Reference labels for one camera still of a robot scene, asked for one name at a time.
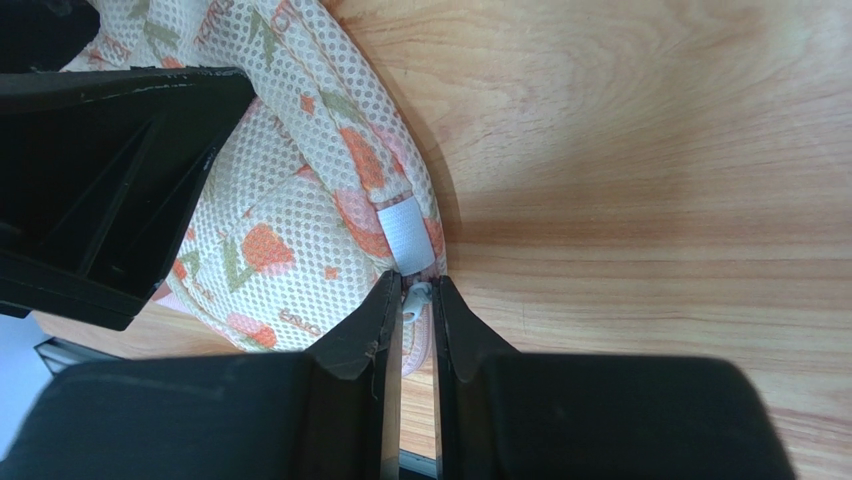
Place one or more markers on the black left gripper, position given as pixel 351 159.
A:
pixel 100 171

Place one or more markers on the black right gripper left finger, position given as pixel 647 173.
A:
pixel 331 411

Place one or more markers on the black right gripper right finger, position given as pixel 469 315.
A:
pixel 505 414

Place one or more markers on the floral mesh laundry bag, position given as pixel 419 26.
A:
pixel 318 191

